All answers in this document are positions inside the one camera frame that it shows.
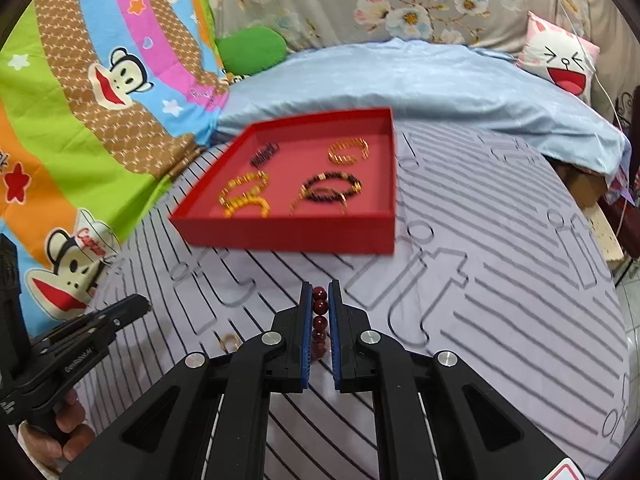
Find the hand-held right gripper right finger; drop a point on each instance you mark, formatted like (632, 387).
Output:
(337, 340)

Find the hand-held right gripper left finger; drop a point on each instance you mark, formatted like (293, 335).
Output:
(303, 340)

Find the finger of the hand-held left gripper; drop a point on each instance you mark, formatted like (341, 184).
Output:
(125, 312)

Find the red shallow box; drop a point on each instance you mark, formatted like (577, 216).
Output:
(300, 235)

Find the thin gold bangles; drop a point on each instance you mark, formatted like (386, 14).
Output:
(295, 202)

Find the gold woven bangle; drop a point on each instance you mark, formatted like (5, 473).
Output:
(345, 159)

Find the person's left hand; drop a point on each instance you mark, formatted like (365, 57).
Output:
(70, 425)

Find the cartoon monkey blanket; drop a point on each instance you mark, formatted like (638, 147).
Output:
(100, 110)

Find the light blue quilt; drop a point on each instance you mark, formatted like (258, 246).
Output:
(425, 85)

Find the brown cardboard box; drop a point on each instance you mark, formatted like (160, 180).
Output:
(580, 187)

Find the beige perforated board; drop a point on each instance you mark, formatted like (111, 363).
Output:
(607, 232)

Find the green pillow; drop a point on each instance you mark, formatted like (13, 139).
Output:
(252, 47)

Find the white cat face pillow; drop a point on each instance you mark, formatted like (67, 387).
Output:
(560, 55)

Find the dark metal rack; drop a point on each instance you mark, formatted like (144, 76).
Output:
(627, 105)

